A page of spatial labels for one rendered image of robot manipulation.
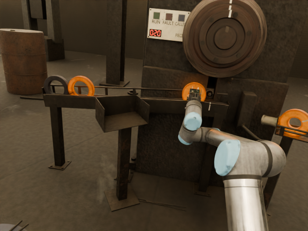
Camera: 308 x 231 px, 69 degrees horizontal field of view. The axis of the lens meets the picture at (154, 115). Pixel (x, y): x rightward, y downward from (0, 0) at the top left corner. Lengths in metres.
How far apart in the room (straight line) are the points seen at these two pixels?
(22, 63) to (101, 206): 2.60
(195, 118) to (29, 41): 2.92
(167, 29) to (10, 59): 2.66
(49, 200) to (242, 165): 1.33
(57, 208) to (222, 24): 1.49
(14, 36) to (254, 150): 3.37
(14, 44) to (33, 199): 2.42
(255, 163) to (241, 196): 0.11
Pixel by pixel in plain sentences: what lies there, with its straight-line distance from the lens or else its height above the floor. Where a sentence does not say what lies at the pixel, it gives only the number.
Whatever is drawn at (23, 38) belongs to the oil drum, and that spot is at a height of 0.80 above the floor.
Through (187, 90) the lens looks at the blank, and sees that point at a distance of 1.50.
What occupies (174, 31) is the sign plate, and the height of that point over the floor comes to 1.11.
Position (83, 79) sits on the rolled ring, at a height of 0.75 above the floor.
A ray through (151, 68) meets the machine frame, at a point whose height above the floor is 0.87.
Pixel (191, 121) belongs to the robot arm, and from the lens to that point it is 1.20.
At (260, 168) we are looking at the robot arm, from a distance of 0.78.
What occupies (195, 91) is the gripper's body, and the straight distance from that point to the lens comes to 1.37.
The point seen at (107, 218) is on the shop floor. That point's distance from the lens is 1.57.
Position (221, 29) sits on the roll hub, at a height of 1.16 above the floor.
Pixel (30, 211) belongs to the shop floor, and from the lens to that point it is 1.70.
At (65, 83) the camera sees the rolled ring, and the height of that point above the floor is 0.70.
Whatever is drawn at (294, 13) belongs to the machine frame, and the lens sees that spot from 1.68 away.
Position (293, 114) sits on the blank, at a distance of 1.48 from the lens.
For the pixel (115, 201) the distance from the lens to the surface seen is 1.66.
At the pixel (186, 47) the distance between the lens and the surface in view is 1.42.
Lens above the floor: 1.15
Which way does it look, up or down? 22 degrees down
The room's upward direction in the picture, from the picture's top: 6 degrees clockwise
